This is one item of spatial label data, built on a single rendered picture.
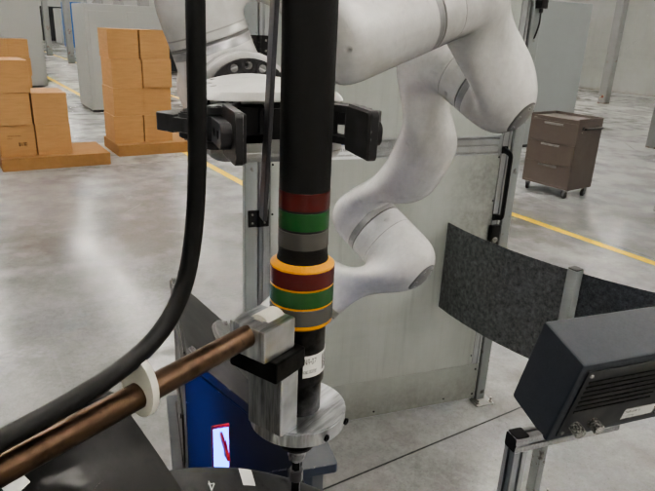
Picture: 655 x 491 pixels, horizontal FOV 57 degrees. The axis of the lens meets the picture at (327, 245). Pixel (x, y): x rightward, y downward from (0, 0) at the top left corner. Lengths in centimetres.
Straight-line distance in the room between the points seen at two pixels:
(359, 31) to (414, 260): 57
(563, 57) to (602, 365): 991
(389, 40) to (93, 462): 49
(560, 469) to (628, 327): 176
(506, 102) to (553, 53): 977
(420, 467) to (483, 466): 27
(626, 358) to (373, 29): 71
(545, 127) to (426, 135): 642
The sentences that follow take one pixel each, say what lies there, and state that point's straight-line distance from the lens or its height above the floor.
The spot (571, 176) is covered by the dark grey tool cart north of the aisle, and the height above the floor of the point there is 27.
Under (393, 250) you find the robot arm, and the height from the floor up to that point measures 133.
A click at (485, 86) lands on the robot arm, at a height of 165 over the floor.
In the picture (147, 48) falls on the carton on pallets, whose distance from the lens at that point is 855.
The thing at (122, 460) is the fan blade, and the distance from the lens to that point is 53.
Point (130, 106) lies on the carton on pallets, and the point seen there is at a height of 63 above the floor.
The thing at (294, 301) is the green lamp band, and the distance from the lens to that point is 39.
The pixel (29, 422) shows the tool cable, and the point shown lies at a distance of 30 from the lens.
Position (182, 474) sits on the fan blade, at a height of 121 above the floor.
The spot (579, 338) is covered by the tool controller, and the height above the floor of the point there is 124.
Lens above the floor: 172
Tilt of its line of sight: 20 degrees down
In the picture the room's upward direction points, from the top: 3 degrees clockwise
